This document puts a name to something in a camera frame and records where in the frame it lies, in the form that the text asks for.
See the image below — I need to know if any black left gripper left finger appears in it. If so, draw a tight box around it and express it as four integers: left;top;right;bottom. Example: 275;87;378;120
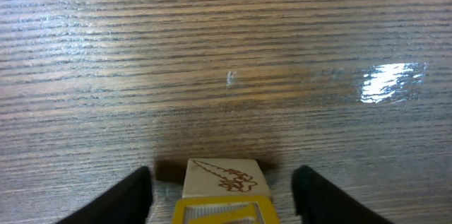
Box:
58;166;153;224

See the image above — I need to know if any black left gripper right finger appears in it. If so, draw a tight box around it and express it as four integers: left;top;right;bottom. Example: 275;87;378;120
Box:
291;165;391;224

